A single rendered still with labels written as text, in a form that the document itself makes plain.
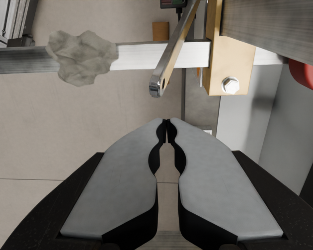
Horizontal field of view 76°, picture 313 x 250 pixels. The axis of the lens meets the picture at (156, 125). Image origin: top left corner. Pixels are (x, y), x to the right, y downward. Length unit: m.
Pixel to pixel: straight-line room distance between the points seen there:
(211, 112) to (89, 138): 1.06
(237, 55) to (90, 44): 0.17
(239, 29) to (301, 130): 0.35
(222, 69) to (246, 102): 0.32
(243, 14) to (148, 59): 0.12
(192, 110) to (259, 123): 0.22
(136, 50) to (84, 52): 0.06
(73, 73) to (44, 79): 1.07
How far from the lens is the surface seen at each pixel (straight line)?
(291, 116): 0.54
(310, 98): 0.49
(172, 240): 0.33
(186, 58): 0.26
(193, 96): 0.45
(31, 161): 1.74
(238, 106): 0.57
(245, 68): 0.27
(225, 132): 0.60
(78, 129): 1.41
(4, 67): 0.33
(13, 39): 1.13
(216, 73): 0.26
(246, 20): 0.18
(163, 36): 1.04
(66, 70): 0.28
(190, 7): 0.19
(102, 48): 0.26
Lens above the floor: 1.12
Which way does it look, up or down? 61 degrees down
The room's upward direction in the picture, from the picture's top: 176 degrees counter-clockwise
